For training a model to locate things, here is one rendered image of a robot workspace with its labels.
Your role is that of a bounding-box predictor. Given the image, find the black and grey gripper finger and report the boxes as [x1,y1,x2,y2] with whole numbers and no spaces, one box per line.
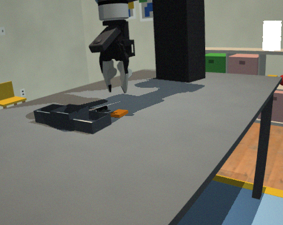
[117,49,132,93]
[99,53,117,92]

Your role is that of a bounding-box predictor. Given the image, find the dark grey bins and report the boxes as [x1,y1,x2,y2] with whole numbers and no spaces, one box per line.
[34,104,111,134]

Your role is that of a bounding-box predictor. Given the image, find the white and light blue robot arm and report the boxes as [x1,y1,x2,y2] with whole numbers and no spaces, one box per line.
[89,0,137,53]

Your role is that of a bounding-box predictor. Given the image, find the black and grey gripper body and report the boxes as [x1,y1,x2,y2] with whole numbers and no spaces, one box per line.
[102,19,135,61]

